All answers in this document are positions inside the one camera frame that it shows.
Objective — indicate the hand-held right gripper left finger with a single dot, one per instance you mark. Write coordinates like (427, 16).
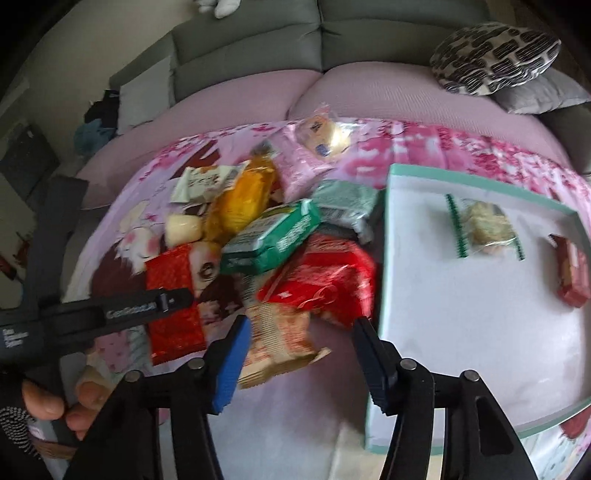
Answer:
(233, 369)

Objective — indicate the beige red-printed snack packet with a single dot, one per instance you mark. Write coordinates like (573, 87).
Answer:
(281, 341)

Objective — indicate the pink ribbed sofa cover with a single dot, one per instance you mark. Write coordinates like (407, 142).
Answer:
(378, 92)

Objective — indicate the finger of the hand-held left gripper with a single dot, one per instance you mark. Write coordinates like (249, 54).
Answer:
(173, 297)

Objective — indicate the orange snack packet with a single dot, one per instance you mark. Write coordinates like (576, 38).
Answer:
(242, 203)

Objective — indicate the grey-green snack packet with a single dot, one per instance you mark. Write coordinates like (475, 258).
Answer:
(346, 203)

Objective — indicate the clear rice cake packet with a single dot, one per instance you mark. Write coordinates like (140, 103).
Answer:
(487, 226)

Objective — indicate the grey-green sofa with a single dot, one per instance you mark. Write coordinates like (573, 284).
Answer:
(258, 46)

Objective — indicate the dark flat board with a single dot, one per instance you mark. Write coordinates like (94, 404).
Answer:
(25, 157)

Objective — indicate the clear yellow cake packet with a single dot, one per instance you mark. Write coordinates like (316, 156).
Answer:
(323, 134)

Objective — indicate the white box with teal rim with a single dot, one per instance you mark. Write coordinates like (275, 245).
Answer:
(461, 323)

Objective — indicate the small cream snack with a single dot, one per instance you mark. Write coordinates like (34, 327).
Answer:
(183, 230)

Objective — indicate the grey and white plush toy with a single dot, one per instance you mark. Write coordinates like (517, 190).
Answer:
(226, 7)

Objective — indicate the person's left hand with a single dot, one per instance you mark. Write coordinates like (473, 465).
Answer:
(44, 401)

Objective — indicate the pile of dark clothes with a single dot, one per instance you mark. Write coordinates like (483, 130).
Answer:
(94, 134)

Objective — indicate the black and white patterned cushion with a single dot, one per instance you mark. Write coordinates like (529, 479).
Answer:
(494, 55)

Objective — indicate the pink snack packet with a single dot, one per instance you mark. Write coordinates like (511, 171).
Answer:
(300, 170)

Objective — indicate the light grey cushion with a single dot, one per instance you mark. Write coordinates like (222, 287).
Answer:
(143, 97)

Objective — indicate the red printed snack packet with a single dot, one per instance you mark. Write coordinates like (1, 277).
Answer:
(323, 277)

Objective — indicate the plain red snack packet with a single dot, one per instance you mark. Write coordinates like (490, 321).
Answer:
(175, 272)

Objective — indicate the small red snack packet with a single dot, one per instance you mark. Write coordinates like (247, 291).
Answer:
(570, 272)

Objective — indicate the green snack packet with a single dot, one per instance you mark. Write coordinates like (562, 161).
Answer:
(272, 235)

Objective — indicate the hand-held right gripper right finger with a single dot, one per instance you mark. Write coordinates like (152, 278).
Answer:
(375, 369)

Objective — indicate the pink printed blanket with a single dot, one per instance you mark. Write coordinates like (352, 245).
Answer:
(415, 143)

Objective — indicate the white snack packet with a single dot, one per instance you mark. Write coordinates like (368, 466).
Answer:
(201, 182)

